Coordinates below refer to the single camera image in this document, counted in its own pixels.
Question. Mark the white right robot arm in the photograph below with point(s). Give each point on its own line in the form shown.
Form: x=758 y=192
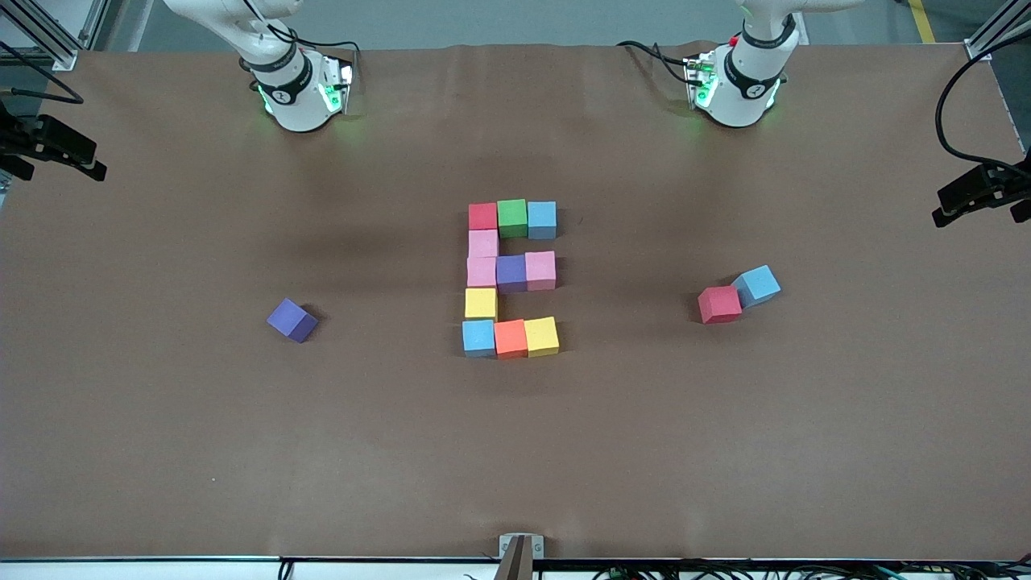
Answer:
x=294 y=105

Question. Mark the yellow foam cube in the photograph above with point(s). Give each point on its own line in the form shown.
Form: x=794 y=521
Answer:
x=481 y=303
x=542 y=336

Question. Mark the red foam cube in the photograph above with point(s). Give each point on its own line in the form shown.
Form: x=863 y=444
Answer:
x=483 y=216
x=719 y=304

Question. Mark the green foam cube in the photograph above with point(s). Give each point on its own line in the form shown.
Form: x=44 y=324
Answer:
x=512 y=217

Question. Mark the purple foam cube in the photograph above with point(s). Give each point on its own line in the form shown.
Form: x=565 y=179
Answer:
x=291 y=319
x=511 y=272

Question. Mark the orange foam cube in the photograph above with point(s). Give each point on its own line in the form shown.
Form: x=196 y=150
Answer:
x=511 y=338

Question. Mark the brown table cover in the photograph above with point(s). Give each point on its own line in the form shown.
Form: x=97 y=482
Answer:
x=515 y=451

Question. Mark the aluminium frame strut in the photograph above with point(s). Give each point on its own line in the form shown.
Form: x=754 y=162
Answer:
x=94 y=22

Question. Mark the light blue foam cube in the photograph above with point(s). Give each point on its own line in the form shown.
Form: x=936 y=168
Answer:
x=757 y=284
x=478 y=337
x=542 y=219

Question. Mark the aluminium frame post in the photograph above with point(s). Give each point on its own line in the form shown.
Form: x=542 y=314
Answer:
x=979 y=50
x=63 y=58

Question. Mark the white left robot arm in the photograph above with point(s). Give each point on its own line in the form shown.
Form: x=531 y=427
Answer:
x=741 y=105

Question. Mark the mauve pink foam cube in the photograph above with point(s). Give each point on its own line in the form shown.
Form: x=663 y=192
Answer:
x=540 y=269

